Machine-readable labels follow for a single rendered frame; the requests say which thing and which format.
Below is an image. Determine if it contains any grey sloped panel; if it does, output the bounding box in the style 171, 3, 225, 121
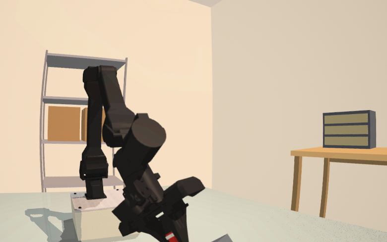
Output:
212, 234, 233, 242

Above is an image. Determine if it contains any red square peg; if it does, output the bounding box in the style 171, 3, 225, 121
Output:
165, 232, 178, 242

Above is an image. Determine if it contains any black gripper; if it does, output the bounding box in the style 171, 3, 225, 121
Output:
119, 168, 205, 242

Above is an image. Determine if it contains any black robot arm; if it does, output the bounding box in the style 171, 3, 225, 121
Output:
79, 65, 166, 225

